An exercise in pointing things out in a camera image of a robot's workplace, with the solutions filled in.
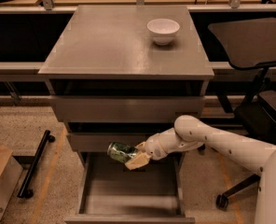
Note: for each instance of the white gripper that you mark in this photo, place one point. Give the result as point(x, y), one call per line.
point(152, 147)

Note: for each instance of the white ceramic bowl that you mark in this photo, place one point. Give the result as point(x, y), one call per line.
point(163, 31)

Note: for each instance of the black table leg with casters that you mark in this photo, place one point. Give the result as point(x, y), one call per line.
point(25, 192)

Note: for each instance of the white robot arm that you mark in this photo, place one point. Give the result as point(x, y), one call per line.
point(189, 133)

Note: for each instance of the top grey drawer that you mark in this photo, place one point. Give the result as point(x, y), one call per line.
point(125, 109)

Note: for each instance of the grey drawer cabinet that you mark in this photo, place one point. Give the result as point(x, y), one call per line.
point(107, 51)

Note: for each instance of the black office chair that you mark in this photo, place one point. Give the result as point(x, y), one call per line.
point(251, 45)

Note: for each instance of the open bottom grey drawer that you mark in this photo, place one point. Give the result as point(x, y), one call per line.
point(109, 193)

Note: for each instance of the middle grey drawer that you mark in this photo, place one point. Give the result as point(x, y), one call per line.
point(99, 142)

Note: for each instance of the wooden box on floor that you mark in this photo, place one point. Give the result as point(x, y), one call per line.
point(10, 172)

